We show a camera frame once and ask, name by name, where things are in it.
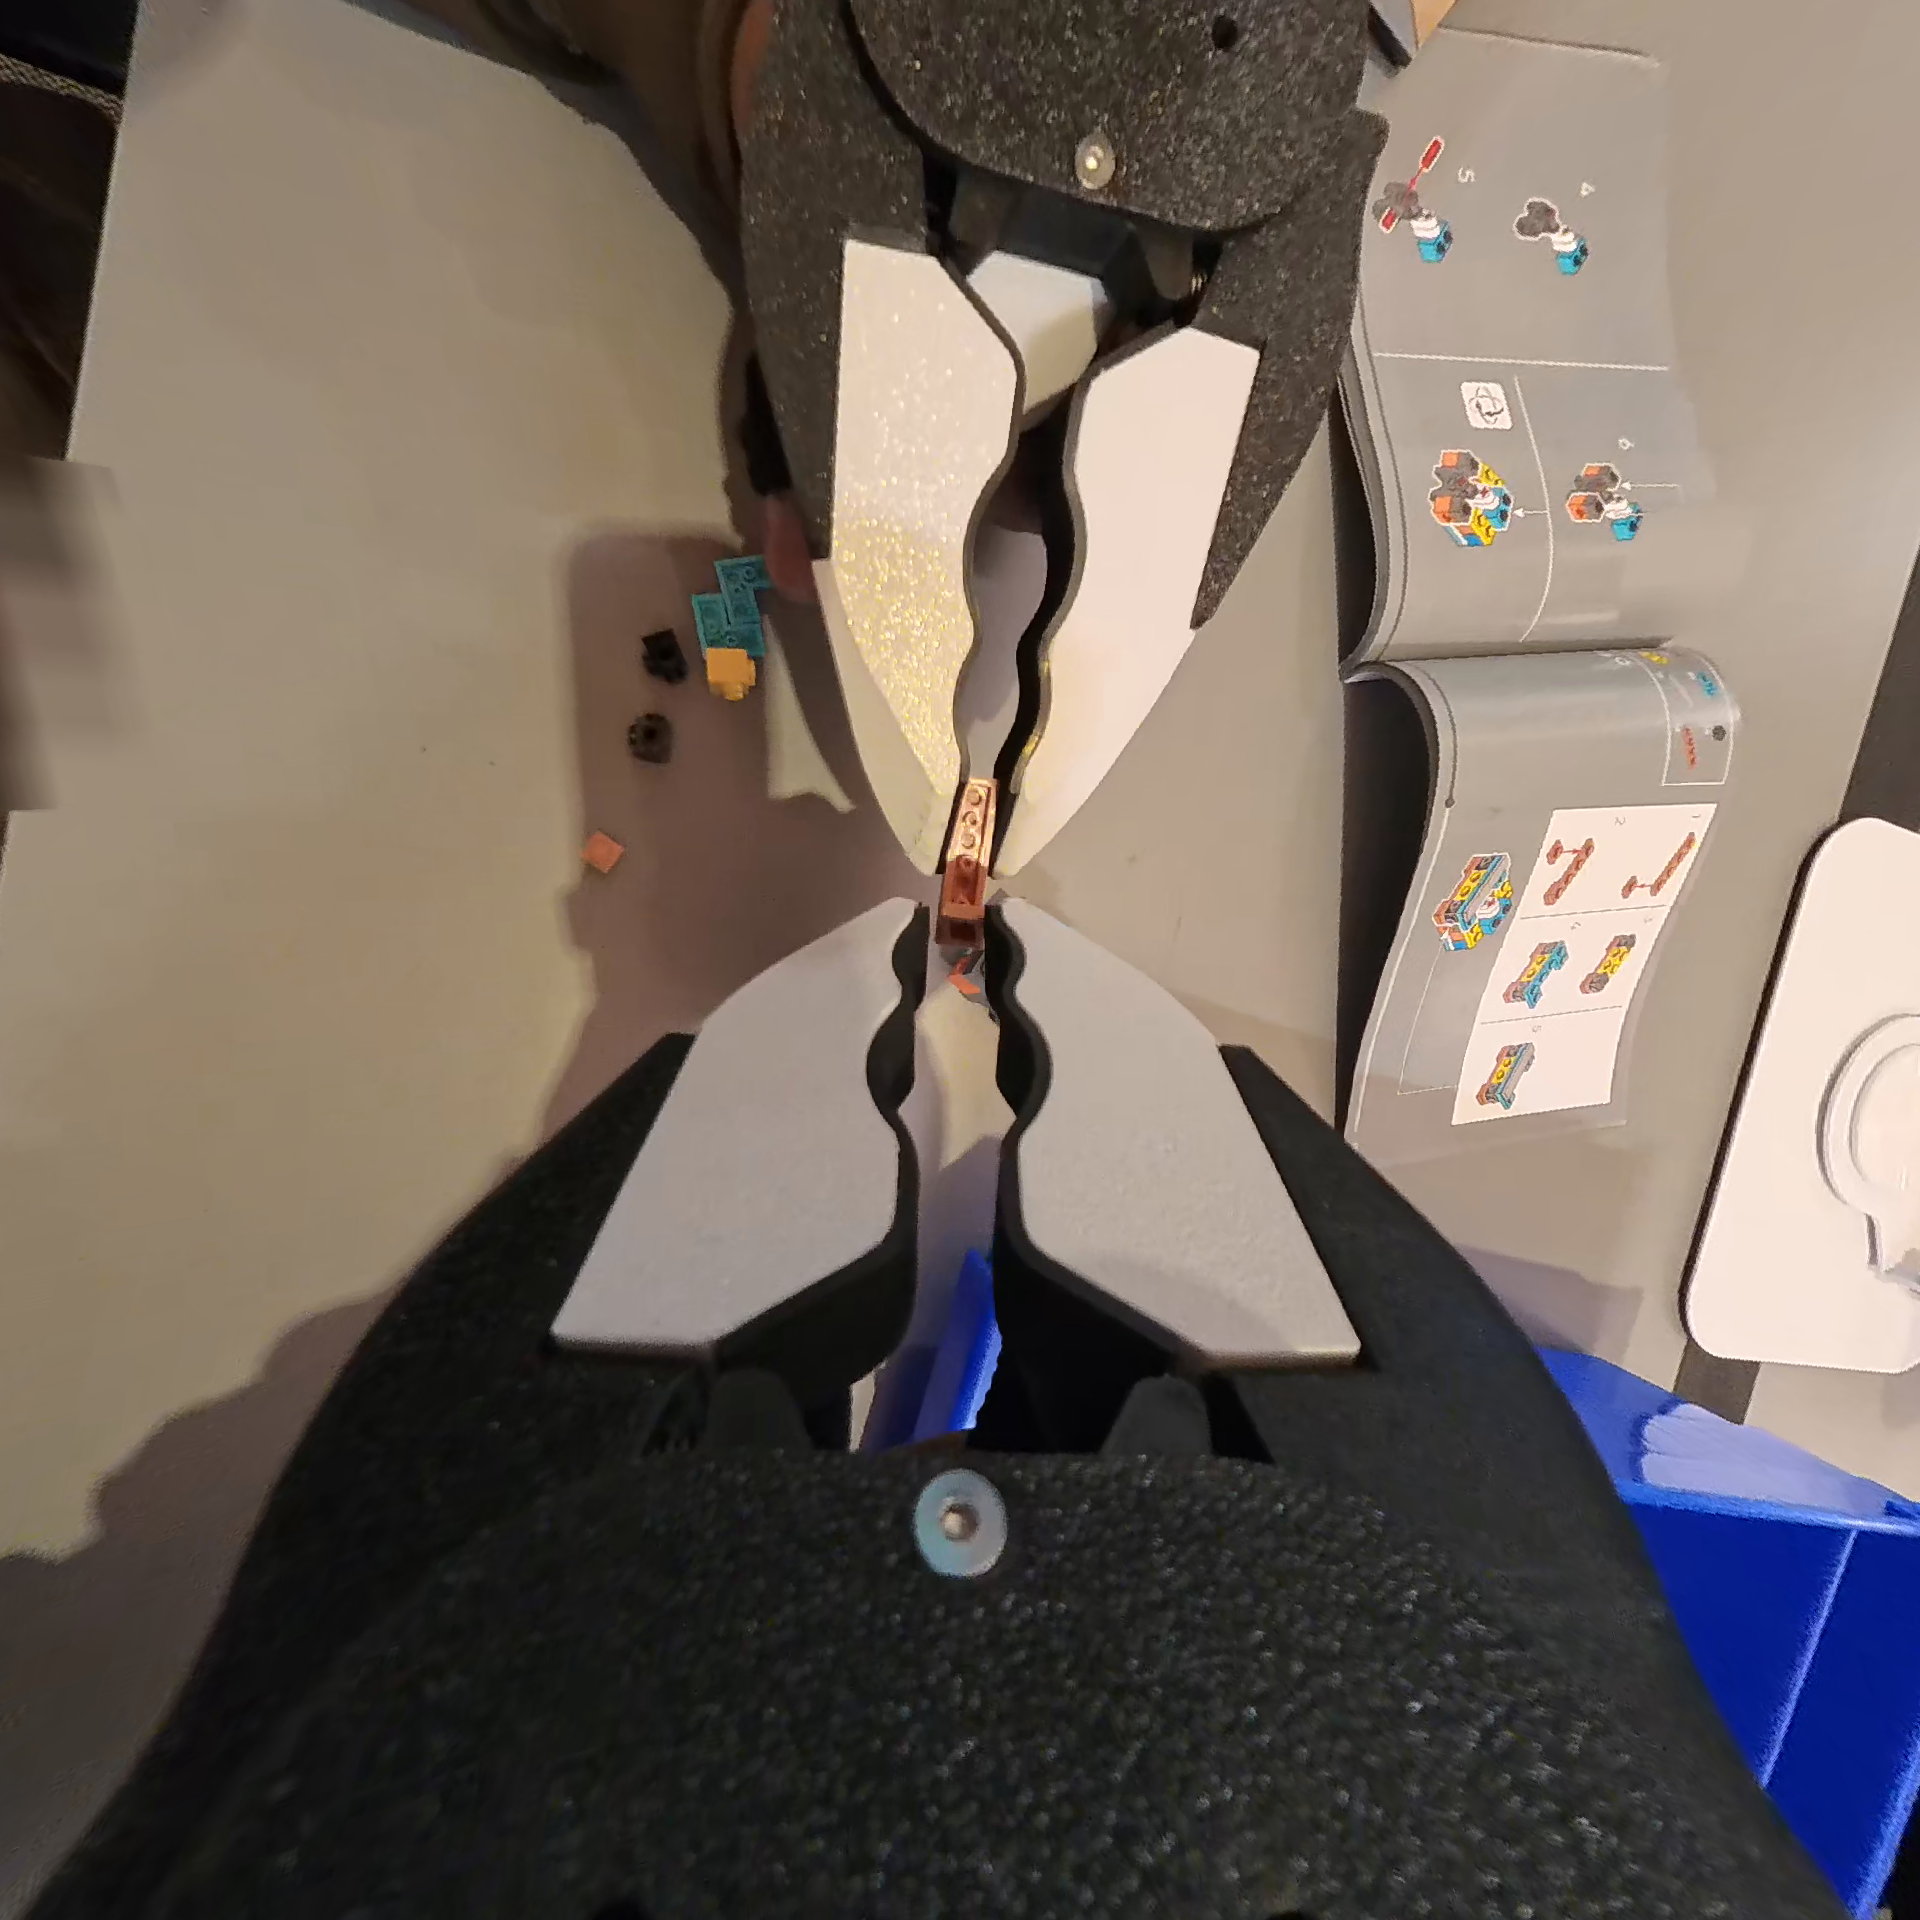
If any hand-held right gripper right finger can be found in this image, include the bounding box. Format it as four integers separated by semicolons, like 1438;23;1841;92
982;895;1365;1373

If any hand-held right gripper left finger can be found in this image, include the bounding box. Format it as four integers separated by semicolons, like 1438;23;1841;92
551;895;933;1365

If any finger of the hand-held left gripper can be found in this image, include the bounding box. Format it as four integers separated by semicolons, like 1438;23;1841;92
996;323;1262;880
816;238;1024;875

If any blue plastic bin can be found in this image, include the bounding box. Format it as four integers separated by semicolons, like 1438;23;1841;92
854;1245;1920;1920

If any grey desk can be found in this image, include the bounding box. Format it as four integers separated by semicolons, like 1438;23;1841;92
0;0;1920;1576

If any person's left hand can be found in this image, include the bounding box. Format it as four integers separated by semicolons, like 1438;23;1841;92
756;496;824;606

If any grey instruction booklet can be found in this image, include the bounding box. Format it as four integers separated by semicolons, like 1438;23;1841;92
1332;29;1742;1163

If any white stand base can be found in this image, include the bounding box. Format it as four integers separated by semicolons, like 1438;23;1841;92
1679;816;1920;1373

